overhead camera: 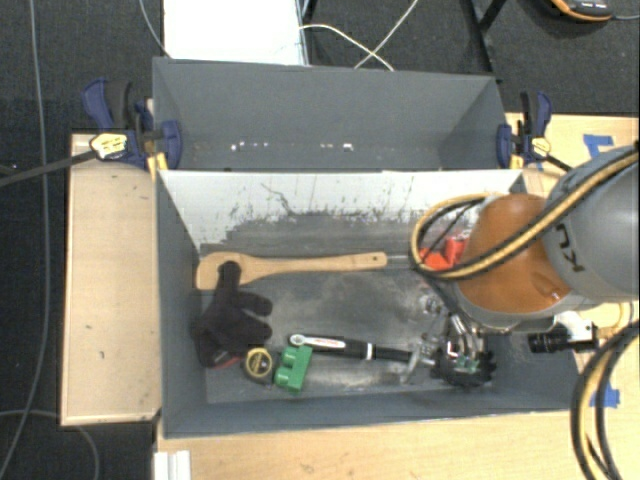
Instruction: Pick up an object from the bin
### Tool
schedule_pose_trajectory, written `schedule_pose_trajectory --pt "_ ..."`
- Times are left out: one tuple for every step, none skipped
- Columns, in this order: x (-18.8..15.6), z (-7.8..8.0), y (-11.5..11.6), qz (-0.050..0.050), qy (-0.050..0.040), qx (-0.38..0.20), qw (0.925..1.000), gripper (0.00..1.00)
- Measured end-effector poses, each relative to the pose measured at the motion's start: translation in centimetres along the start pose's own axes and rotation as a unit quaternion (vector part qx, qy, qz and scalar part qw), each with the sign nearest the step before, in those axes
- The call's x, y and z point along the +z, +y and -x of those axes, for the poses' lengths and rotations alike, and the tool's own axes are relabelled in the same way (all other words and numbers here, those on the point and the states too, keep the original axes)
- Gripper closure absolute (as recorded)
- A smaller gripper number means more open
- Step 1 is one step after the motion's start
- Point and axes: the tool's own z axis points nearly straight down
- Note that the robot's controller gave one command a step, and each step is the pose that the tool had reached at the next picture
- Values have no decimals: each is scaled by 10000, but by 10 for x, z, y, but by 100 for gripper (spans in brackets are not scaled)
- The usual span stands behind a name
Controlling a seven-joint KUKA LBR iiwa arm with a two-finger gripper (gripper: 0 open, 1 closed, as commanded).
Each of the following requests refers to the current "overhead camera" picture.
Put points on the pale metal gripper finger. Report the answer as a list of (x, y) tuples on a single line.
[(413, 365), (426, 339)]

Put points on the orange-red plastic thing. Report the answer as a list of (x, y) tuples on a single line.
[(445, 255)]

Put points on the green toy brick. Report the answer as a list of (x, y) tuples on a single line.
[(292, 370)]

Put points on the wooden spoon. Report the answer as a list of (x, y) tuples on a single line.
[(300, 265)]

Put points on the yellow and black tape measure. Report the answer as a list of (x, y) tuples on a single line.
[(258, 363)]

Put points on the black glove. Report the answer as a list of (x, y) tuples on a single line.
[(227, 318)]

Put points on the grey metal bin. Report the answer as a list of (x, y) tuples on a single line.
[(320, 113)]

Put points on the pale wood board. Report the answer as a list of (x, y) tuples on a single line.
[(110, 288)]

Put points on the black cylinder on white bracket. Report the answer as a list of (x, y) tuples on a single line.
[(550, 342)]

